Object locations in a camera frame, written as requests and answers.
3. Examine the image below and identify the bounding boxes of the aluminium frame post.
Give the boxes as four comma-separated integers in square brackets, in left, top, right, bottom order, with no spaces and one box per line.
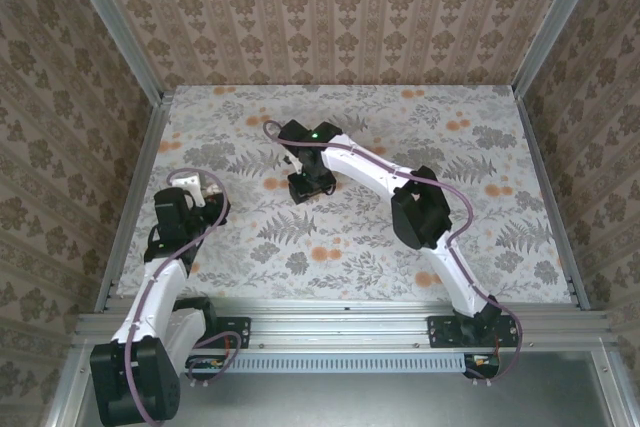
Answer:
[62,0,167,103]
[512,0,610,98]

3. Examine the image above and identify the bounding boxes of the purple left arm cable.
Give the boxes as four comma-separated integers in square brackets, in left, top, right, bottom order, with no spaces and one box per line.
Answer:
[123,166,245,422]

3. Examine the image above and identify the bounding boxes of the grey metal panel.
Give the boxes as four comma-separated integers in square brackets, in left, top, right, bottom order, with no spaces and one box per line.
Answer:
[74,351,619,427]

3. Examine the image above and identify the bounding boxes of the aluminium side rail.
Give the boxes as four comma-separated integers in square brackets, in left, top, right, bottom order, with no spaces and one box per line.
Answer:
[513,91,591,311]
[93,91,175,313]

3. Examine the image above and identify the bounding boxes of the floral patterned tablecloth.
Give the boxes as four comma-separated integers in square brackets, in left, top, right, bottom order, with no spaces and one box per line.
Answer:
[107,84,574,306]

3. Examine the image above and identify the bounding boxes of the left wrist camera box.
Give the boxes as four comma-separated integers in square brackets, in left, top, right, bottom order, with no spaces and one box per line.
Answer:
[168,174,217,208]

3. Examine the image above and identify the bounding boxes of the grey slotted cable duct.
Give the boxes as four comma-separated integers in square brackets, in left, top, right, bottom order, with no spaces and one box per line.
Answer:
[92,354,466,374]

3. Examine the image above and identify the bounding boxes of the small black controller board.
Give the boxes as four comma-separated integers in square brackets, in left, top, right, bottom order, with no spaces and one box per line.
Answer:
[463,352,501,379]
[185,354,232,374]

